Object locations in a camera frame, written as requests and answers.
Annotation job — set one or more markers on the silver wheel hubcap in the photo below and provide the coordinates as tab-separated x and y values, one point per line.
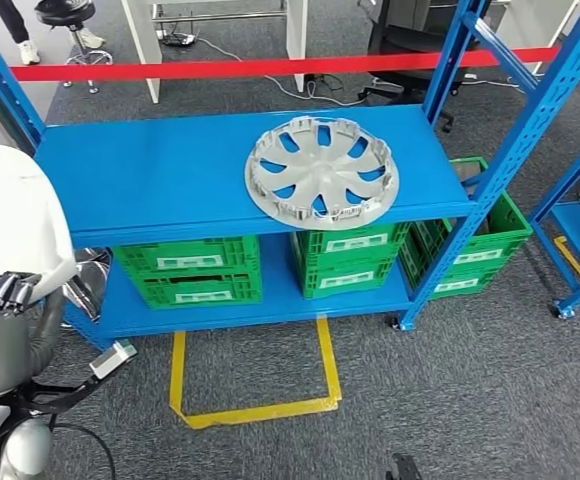
320	175

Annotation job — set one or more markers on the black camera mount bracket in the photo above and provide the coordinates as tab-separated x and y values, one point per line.
60	401

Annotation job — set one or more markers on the blue steel shelf rack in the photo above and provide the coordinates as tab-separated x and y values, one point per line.
577	232
170	166

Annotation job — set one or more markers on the black stool chrome base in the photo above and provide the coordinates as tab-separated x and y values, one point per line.
67	13

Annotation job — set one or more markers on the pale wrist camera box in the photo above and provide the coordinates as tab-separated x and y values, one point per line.
113	359

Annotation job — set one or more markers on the white side table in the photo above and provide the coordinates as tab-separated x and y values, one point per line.
520	26

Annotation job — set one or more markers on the white desk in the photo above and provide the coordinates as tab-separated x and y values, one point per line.
142	40

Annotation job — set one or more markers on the red barrier tape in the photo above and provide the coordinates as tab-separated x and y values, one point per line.
220	67

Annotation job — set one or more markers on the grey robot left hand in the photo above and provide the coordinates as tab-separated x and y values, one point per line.
0	351

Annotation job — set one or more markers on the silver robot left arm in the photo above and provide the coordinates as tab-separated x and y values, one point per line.
25	450

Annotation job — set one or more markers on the black office chair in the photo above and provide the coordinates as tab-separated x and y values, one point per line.
400	33

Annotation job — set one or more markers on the person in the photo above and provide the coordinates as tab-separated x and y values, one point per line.
12	20

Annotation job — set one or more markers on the white curved car part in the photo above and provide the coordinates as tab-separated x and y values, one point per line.
15	212

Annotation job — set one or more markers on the shiny chrome part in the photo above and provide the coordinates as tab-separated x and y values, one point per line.
88	285

